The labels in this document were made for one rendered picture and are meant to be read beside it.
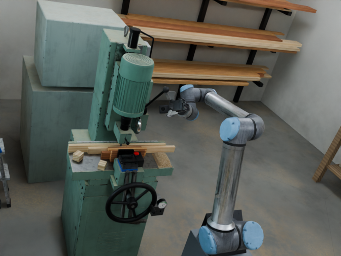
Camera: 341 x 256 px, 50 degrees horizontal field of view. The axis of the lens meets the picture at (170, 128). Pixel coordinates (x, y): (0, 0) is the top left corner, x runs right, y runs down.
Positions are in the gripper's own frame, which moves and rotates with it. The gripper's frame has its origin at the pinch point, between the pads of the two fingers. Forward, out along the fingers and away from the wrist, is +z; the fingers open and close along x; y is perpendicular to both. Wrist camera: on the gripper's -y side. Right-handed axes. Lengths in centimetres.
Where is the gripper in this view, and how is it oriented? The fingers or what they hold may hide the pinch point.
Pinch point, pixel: (164, 102)
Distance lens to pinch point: 200.3
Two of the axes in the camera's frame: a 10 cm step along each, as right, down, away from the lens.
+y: 9.0, -1.8, -4.0
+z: -4.3, -1.6, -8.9
